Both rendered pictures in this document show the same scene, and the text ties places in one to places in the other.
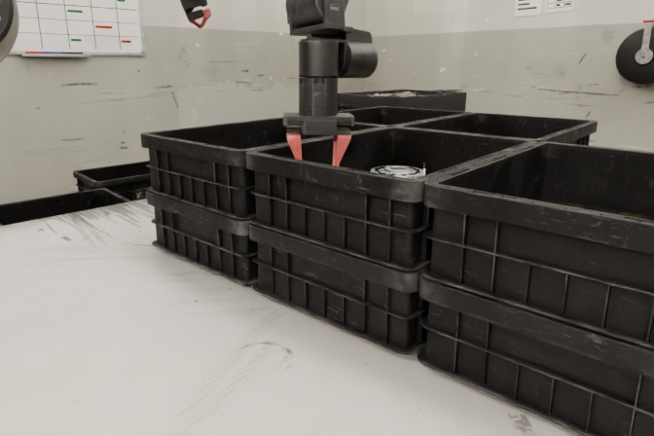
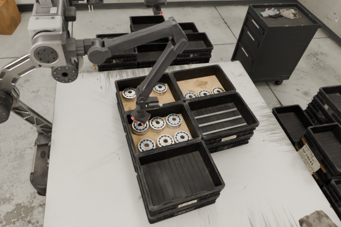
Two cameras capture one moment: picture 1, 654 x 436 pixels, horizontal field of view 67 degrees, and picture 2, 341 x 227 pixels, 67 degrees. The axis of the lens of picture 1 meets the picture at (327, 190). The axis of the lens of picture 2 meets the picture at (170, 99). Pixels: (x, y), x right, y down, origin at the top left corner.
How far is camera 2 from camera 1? 1.21 m
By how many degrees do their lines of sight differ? 38
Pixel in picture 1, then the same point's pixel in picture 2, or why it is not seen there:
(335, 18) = (141, 103)
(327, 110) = (140, 117)
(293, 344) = (121, 156)
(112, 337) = (93, 137)
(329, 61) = (140, 109)
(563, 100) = not seen: outside the picture
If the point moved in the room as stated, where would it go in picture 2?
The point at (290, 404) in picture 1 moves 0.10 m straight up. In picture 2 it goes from (110, 172) to (108, 163)
